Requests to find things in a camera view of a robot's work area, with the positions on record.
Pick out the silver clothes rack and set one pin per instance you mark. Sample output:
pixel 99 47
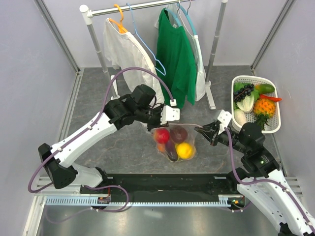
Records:
pixel 89 14

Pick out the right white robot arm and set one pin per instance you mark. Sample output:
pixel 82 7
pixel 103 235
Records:
pixel 257 175

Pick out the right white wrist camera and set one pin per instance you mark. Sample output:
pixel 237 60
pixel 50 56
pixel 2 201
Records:
pixel 222 120

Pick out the white-green cabbage toy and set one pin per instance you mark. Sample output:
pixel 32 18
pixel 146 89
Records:
pixel 247 104

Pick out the red apple toy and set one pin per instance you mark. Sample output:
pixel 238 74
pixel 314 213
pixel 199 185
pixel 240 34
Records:
pixel 161 135

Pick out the clear pink-dotted zip bag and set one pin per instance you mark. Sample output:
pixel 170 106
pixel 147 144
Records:
pixel 190 139

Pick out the slotted cable duct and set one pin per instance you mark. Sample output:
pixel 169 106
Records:
pixel 94 201

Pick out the orange toy fruit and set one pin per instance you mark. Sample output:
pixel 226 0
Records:
pixel 161 148

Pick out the black grapes toy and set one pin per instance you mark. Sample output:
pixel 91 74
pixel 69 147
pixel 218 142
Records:
pixel 243 92

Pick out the green t-shirt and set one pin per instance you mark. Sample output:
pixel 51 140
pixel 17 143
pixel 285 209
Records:
pixel 175 54

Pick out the aluminium frame post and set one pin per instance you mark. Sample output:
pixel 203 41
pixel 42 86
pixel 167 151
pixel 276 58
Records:
pixel 57 34
pixel 288 4

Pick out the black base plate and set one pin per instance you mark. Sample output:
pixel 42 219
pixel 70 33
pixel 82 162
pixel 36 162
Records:
pixel 167 187

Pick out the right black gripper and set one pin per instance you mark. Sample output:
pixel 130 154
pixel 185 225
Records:
pixel 210 131

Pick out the red chili pepper toy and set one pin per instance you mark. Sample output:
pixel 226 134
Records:
pixel 273 99

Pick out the orange hanger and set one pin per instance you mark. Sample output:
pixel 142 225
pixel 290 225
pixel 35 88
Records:
pixel 119 24

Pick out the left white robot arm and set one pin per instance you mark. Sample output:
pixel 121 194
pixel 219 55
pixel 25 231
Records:
pixel 59 159

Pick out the dark red mangosteen toy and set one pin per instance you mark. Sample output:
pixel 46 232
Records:
pixel 178 134

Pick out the teal padded hanger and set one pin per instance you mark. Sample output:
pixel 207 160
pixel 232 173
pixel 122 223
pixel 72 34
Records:
pixel 181 19

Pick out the purple eggplant toy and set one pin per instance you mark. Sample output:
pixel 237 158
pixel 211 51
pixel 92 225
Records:
pixel 171 151

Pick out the white t-shirt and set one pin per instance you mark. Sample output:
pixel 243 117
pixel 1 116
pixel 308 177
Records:
pixel 123 50

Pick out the left aluminium frame post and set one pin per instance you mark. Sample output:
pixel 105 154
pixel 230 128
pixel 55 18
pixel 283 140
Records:
pixel 57 34

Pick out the right aluminium frame post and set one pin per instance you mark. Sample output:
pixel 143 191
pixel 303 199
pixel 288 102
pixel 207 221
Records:
pixel 288 4

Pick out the yellow pear toy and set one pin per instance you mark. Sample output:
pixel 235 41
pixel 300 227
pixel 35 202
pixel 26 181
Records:
pixel 185 150

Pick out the orange spiky kiwano toy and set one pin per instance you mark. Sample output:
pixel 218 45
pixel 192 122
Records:
pixel 263 110

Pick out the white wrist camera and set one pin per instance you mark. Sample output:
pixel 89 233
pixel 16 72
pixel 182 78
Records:
pixel 222 120
pixel 170 113

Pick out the white fruit basket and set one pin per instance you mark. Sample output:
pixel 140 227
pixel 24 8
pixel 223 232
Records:
pixel 275 120

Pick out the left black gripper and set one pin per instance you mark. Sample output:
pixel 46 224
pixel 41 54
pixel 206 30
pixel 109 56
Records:
pixel 158 123

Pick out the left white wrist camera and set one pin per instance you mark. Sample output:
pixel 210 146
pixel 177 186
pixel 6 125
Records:
pixel 170 113

